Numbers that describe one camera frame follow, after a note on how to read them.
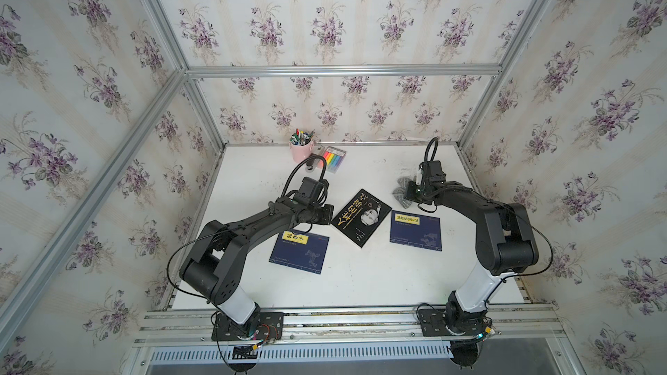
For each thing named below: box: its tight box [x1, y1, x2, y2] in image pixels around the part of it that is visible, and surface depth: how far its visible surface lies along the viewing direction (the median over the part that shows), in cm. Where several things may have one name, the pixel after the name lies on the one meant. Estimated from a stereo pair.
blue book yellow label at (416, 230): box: [389, 210, 443, 252], surface depth 95 cm
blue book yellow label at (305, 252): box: [268, 230, 331, 275], surface depth 89 cm
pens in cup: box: [290, 127, 316, 146], surface depth 110 cm
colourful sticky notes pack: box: [323, 145, 347, 174], surface depth 117 cm
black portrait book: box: [330, 188, 393, 249], surface depth 97 cm
